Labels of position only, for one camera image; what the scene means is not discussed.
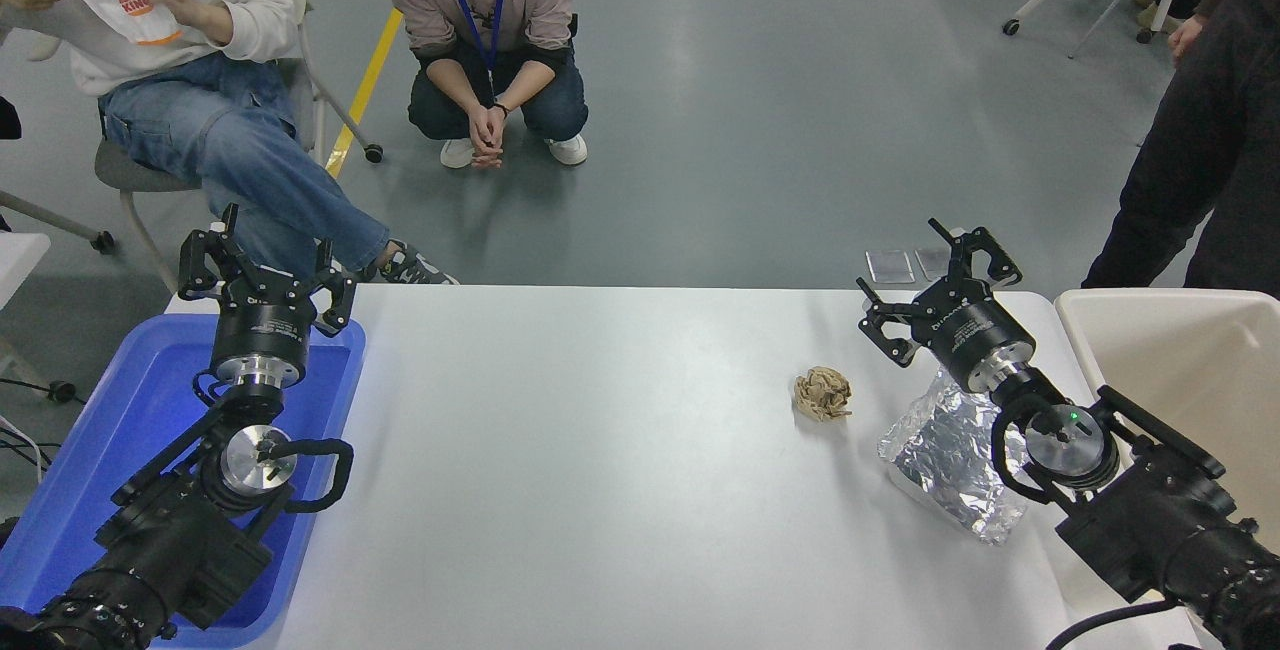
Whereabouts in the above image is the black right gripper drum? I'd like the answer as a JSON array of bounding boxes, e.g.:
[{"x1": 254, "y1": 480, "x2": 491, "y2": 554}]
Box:
[{"x1": 912, "y1": 275, "x2": 1037, "y2": 386}]

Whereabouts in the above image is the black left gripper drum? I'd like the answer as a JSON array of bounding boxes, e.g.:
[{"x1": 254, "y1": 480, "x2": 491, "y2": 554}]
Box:
[{"x1": 210, "y1": 268, "x2": 321, "y2": 363}]

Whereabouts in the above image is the person's hand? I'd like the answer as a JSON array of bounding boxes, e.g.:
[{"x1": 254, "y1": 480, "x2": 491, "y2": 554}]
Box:
[{"x1": 1168, "y1": 15, "x2": 1208, "y2": 68}]

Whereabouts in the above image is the crumpled tan paper ball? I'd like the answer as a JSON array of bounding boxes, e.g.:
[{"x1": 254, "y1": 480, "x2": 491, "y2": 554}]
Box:
[{"x1": 793, "y1": 366, "x2": 853, "y2": 423}]

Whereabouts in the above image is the grey bar with black caster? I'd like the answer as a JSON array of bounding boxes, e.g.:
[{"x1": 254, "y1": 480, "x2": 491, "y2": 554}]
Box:
[{"x1": 0, "y1": 190, "x2": 116, "y2": 256}]

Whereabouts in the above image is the crinkled silver foil tray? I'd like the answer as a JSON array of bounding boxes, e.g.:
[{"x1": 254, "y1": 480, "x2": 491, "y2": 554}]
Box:
[{"x1": 878, "y1": 365, "x2": 1031, "y2": 546}]

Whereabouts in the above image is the blue plastic tray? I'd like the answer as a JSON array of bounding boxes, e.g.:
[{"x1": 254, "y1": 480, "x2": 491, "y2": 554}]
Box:
[{"x1": 0, "y1": 313, "x2": 366, "y2": 649}]

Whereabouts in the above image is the small white table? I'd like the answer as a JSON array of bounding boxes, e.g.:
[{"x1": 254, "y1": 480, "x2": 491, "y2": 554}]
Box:
[{"x1": 0, "y1": 232, "x2": 51, "y2": 311}]

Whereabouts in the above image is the large pale plastic bin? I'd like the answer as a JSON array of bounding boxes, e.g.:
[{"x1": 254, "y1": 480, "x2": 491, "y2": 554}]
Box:
[{"x1": 1055, "y1": 288, "x2": 1280, "y2": 650}]

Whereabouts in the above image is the grey chair with white frame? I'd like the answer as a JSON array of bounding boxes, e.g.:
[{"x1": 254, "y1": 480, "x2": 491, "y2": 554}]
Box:
[{"x1": 95, "y1": 0, "x2": 386, "y2": 296}]

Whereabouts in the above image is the black floor cable with plug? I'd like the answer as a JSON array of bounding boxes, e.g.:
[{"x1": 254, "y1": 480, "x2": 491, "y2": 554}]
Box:
[{"x1": 0, "y1": 377, "x2": 78, "y2": 406}]

